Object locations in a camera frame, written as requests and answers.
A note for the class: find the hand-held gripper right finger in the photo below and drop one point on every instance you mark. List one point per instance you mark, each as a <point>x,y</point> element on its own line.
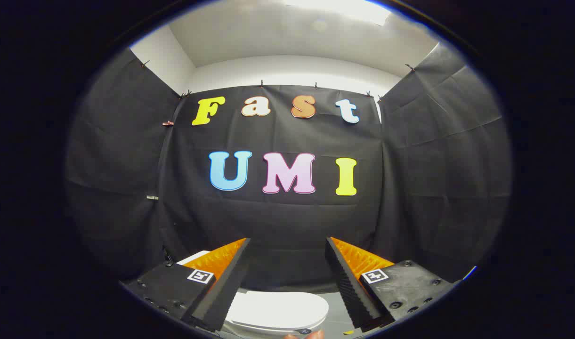
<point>346,282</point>

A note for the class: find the black backdrop cloth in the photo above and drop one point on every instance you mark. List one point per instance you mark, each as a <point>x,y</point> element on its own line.
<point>292,221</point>

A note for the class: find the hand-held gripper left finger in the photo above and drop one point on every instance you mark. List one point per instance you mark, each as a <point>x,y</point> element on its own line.
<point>228,287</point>

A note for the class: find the white toilet tank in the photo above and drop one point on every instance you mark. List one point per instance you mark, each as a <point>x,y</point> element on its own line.
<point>192,257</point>

